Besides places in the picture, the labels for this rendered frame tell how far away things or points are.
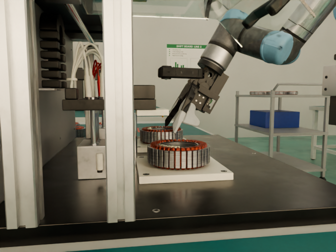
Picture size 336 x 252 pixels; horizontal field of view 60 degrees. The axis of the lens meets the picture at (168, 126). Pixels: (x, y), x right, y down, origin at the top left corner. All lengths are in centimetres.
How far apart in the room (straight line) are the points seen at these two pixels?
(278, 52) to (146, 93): 36
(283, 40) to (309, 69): 633
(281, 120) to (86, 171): 302
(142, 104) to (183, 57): 553
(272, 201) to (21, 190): 29
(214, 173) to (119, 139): 20
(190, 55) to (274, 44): 533
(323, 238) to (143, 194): 22
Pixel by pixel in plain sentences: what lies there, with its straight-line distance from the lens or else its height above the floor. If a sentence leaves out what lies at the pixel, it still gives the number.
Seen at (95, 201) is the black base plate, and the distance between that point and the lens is 39.
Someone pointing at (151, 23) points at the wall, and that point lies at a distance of 601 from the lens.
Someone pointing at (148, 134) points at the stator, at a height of 81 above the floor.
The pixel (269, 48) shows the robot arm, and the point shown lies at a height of 101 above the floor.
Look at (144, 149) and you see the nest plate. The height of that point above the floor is 78.
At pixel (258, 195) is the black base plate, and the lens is 42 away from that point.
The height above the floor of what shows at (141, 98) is 90.
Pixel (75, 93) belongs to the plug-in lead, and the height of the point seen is 91.
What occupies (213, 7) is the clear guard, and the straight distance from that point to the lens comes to 57.
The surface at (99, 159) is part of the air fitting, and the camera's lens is 47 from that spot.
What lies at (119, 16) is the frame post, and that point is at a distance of 32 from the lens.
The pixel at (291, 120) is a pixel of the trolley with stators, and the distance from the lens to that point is 344.
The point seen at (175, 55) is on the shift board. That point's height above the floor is 168.
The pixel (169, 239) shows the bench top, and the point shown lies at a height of 75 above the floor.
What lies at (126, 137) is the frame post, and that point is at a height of 86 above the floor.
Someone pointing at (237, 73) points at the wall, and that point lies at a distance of 629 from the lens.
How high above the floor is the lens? 91
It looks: 6 degrees down
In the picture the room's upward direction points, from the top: straight up
